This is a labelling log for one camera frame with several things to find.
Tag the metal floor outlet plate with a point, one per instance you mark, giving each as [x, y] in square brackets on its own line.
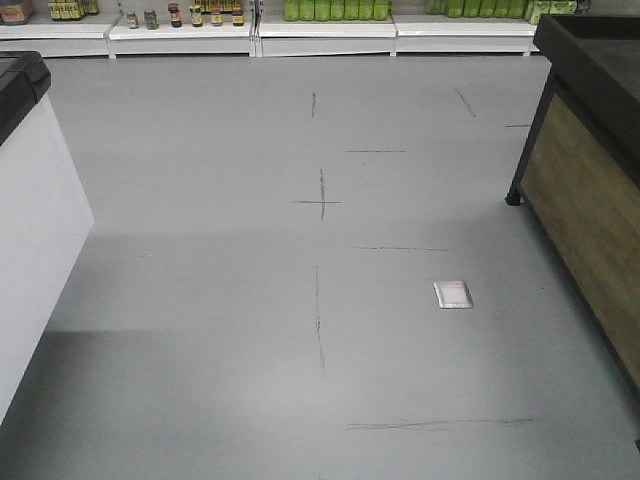
[453, 294]

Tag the black wooden fruit stand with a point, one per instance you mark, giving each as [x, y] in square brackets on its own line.
[578, 175]

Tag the white freezer cabinet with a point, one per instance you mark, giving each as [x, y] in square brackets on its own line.
[45, 214]

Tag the white supermarket shelf unit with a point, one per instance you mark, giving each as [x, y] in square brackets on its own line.
[143, 28]

